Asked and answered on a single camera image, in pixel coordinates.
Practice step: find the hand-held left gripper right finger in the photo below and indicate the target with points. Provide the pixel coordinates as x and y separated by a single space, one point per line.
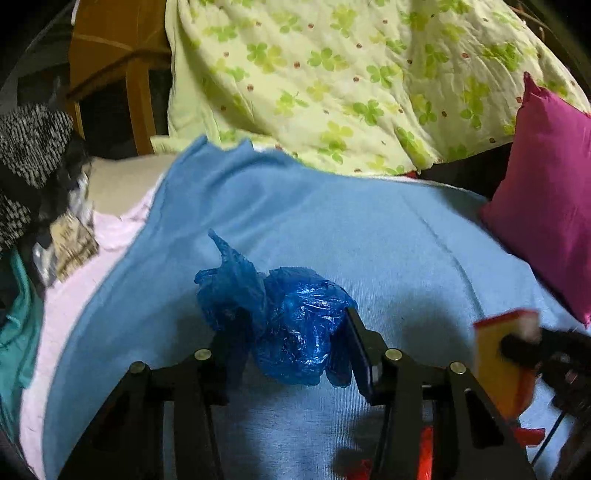
360 355

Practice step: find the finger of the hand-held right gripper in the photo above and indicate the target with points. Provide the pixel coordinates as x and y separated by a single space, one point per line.
521 346

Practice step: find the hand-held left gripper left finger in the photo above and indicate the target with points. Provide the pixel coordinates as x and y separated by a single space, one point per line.
203 374

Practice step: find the blue plastic bag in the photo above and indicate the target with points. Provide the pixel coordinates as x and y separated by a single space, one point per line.
295 314

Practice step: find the blue blanket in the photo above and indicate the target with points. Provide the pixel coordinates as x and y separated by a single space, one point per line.
369 230

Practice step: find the magenta pillow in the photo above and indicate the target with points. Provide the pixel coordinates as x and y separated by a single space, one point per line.
545 207

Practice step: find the teal cloth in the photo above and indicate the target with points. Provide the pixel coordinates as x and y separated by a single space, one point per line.
18 332

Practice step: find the beige patterned cloth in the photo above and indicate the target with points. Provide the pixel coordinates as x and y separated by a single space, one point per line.
69 240

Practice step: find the beige cushion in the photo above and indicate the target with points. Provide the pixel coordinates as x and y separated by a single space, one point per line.
124 184

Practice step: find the black dotted cloth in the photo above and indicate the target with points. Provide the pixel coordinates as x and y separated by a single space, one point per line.
32 143

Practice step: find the green clover print quilt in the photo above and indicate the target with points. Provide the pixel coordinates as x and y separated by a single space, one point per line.
323 69

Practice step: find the wooden chair frame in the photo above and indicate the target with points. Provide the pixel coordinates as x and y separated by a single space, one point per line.
138 92

